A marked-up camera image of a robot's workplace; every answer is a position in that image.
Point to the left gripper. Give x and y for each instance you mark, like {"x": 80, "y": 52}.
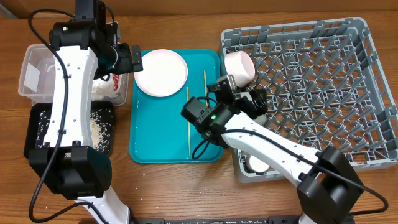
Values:
{"x": 126, "y": 64}

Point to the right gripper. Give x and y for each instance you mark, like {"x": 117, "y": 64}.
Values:
{"x": 260, "y": 104}

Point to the red snack wrapper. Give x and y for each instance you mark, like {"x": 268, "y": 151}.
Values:
{"x": 116, "y": 81}

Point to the pale green shallow bowl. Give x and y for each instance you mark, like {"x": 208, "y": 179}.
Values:
{"x": 261, "y": 119}

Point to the white napkin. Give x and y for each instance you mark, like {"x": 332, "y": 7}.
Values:
{"x": 101, "y": 88}

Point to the white bowl with rice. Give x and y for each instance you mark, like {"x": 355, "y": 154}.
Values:
{"x": 239, "y": 64}

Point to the large white plate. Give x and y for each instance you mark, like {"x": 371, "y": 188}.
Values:
{"x": 164, "y": 73}

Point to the wooden chopstick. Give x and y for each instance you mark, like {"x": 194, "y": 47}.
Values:
{"x": 188, "y": 124}
{"x": 205, "y": 82}

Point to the small white cup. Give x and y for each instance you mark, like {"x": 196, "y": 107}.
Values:
{"x": 256, "y": 165}

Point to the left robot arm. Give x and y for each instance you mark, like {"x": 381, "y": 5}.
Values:
{"x": 85, "y": 48}

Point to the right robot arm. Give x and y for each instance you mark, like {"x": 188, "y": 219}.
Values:
{"x": 327, "y": 185}

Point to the grey dishwasher rack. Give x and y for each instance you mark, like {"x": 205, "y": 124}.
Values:
{"x": 325, "y": 86}

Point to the black plastic tray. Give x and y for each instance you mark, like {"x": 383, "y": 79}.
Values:
{"x": 35, "y": 116}

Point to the spilled rice pile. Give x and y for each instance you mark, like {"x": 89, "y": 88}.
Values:
{"x": 102, "y": 129}

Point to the teal serving tray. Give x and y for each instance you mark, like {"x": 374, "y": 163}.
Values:
{"x": 158, "y": 133}

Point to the clear plastic bin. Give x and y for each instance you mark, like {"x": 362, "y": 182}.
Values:
{"x": 37, "y": 79}

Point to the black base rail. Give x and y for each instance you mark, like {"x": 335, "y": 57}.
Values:
{"x": 289, "y": 219}

